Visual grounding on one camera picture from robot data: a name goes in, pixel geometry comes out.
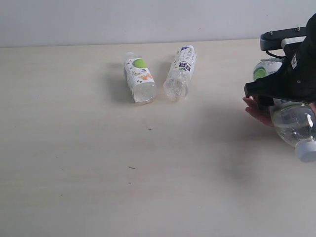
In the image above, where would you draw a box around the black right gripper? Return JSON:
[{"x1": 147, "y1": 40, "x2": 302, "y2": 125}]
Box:
[{"x1": 244, "y1": 37, "x2": 316, "y2": 111}]

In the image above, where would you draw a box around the butterfly label clear bottle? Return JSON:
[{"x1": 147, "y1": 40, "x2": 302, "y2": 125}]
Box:
[{"x1": 123, "y1": 52, "x2": 157, "y2": 103}]

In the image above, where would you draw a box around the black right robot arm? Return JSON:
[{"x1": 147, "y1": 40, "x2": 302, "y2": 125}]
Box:
[{"x1": 244, "y1": 16, "x2": 316, "y2": 107}]

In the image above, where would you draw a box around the blue label clear tea bottle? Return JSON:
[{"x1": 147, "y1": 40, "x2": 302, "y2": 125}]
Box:
[{"x1": 163, "y1": 45, "x2": 197, "y2": 101}]

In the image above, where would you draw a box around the person's open hand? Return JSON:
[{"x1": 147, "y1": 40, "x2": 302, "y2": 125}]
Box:
[{"x1": 243, "y1": 96, "x2": 274, "y2": 127}]

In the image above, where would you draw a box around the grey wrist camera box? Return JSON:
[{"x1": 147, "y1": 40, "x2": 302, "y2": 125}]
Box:
[{"x1": 260, "y1": 27, "x2": 306, "y2": 51}]

